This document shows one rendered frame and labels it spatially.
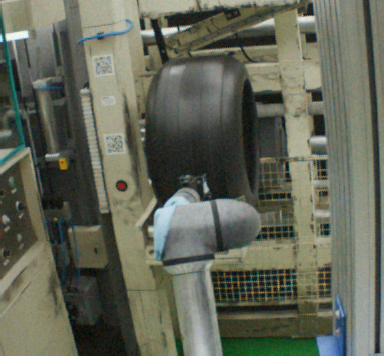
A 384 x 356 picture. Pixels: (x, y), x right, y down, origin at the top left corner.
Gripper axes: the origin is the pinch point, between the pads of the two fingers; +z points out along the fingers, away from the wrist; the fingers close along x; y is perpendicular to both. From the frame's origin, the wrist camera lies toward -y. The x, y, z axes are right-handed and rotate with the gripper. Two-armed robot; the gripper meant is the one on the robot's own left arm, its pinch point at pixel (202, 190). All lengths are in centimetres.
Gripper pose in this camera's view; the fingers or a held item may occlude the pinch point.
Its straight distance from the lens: 213.1
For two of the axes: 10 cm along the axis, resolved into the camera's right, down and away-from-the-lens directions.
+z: 2.2, -2.1, 9.5
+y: -1.0, -9.8, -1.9
